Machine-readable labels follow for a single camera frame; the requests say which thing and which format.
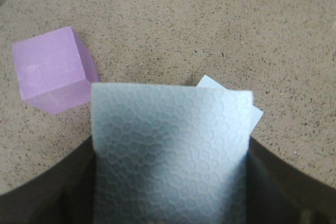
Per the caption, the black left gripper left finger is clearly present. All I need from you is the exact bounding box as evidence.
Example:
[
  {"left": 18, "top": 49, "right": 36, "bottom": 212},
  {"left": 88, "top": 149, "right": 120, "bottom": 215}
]
[{"left": 1, "top": 137, "right": 96, "bottom": 223}]

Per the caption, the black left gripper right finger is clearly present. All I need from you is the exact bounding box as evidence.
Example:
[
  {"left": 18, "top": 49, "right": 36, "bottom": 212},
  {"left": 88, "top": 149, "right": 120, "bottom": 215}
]
[{"left": 246, "top": 138, "right": 335, "bottom": 223}]

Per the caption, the blue foam cube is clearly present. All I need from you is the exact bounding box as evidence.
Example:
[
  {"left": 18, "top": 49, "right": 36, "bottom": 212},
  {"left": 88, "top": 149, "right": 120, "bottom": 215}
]
[
  {"left": 196, "top": 74, "right": 263, "bottom": 133},
  {"left": 91, "top": 83, "right": 253, "bottom": 223}
]

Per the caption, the light purple foam cube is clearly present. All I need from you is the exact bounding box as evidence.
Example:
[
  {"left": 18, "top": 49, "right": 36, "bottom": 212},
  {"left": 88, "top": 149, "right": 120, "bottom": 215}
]
[{"left": 12, "top": 26, "right": 99, "bottom": 114}]

